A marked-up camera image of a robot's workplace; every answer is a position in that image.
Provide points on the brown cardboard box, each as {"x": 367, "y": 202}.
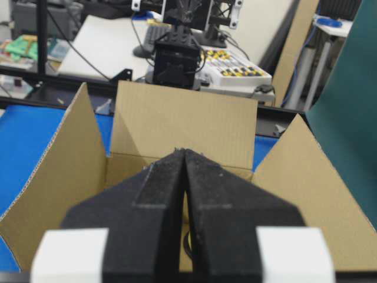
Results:
{"x": 151, "y": 122}

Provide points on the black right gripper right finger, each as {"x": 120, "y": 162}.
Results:
{"x": 243, "y": 233}

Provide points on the blue table cloth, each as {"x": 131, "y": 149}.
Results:
{"x": 26, "y": 132}

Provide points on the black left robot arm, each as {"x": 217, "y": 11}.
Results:
{"x": 185, "y": 16}

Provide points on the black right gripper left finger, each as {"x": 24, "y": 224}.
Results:
{"x": 128, "y": 233}

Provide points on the dark green panel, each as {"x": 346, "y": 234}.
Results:
{"x": 344, "y": 117}

